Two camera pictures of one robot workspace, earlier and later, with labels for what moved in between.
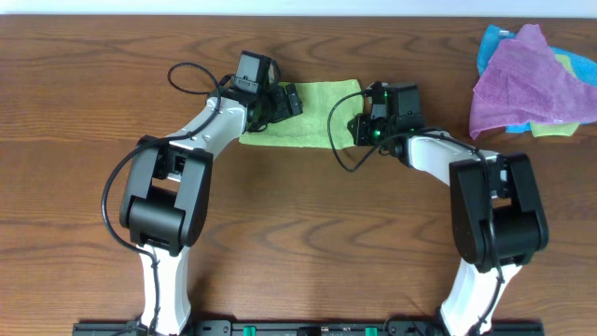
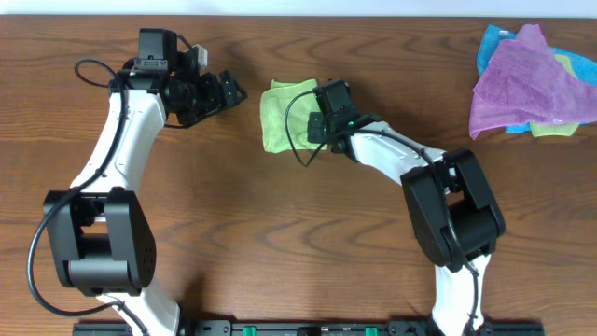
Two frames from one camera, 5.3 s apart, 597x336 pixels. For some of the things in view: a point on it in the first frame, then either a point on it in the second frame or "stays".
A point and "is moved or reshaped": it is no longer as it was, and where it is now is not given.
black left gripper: x=284 y=110 -> x=217 y=98
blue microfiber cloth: x=583 y=67 stays
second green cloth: x=556 y=128 stays
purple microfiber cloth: x=526 y=82 stays
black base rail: x=309 y=328 stays
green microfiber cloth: x=312 y=130 is moved or reshaped
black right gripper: x=360 y=121 -> x=313 y=130
